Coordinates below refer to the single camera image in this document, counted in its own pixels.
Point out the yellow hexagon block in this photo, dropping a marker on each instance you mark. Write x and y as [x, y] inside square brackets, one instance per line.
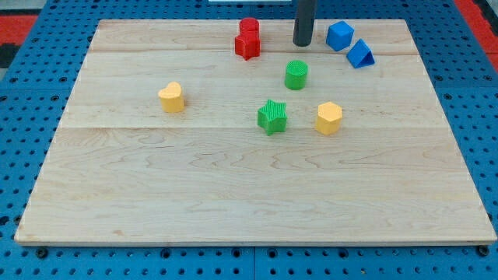
[329, 117]

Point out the red cylinder block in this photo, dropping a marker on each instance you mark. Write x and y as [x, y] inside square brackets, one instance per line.
[249, 25]

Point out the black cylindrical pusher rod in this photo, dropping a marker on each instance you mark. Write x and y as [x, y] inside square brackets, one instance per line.
[304, 22]

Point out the blue cube block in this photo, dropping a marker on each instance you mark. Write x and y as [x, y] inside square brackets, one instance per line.
[339, 35]

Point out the green star block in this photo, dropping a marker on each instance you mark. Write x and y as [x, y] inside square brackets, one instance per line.
[272, 117]

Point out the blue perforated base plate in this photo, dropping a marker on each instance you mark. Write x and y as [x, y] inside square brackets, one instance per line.
[37, 85]

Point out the blue triangle block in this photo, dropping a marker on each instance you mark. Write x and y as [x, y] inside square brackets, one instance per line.
[360, 55]

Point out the light wooden board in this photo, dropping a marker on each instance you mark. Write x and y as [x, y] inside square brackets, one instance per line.
[121, 172]

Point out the red star block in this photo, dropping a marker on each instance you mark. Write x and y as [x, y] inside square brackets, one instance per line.
[247, 45]

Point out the yellow heart block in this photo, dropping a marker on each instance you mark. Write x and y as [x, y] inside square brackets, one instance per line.
[171, 98]

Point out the green cylinder block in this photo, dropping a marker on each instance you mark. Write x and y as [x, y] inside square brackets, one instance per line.
[296, 75]

